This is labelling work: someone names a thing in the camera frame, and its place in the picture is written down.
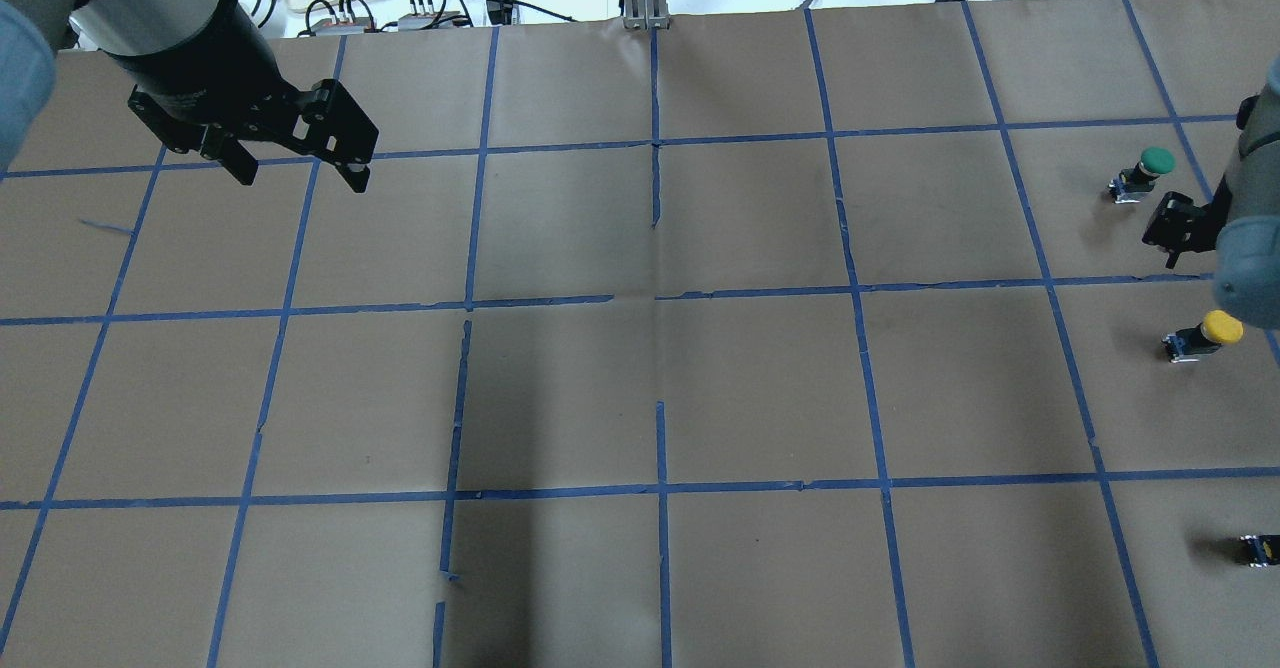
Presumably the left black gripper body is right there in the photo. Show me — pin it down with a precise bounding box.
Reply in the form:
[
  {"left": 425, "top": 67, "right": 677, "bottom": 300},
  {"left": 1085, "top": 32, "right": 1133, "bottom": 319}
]
[{"left": 105, "top": 0, "right": 301, "bottom": 154}]

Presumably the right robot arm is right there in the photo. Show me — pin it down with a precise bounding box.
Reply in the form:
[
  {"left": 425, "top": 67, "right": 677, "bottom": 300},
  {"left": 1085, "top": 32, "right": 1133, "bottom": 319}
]
[{"left": 1142, "top": 59, "right": 1279, "bottom": 330}]

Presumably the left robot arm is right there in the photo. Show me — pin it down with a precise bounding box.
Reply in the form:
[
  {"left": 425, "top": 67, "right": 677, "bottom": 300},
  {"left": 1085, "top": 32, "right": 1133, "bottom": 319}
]
[{"left": 1, "top": 0, "right": 379, "bottom": 193}]

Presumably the yellow push button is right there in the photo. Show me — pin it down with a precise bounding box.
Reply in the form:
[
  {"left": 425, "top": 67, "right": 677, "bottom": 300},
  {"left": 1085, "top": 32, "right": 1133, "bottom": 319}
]
[{"left": 1161, "top": 308, "right": 1245, "bottom": 363}]

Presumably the green push button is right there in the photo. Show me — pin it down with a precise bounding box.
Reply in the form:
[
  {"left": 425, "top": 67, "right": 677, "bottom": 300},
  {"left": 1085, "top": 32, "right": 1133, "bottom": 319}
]
[{"left": 1108, "top": 147, "right": 1176, "bottom": 206}]

